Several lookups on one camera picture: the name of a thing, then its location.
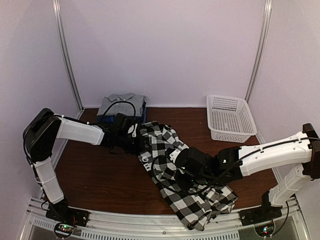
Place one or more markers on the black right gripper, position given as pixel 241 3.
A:
pixel 183 185

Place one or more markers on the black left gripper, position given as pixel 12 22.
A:
pixel 139 145

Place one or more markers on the black white plaid shirt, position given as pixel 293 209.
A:
pixel 195 205

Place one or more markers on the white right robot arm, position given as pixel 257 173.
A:
pixel 235 163

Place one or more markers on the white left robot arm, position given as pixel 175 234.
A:
pixel 40 135

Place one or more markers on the grey folded shirt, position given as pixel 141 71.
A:
pixel 135 98

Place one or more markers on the white plastic laundry basket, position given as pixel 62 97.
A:
pixel 229 119

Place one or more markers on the right circuit board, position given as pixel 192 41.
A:
pixel 264 230

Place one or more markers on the circuit board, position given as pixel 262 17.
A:
pixel 63 230
pixel 264 230

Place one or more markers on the left circuit board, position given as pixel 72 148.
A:
pixel 63 230

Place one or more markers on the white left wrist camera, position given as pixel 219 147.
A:
pixel 133 130

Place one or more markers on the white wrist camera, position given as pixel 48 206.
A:
pixel 174 155
pixel 133 130

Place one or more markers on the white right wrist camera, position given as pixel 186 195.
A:
pixel 174 155

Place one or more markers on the aluminium front rail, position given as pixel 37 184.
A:
pixel 115 226

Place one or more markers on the left aluminium frame post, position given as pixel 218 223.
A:
pixel 65 53

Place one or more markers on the aluminium frame post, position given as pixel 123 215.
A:
pixel 65 53
pixel 264 31

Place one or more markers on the right aluminium frame post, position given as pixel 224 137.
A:
pixel 264 31

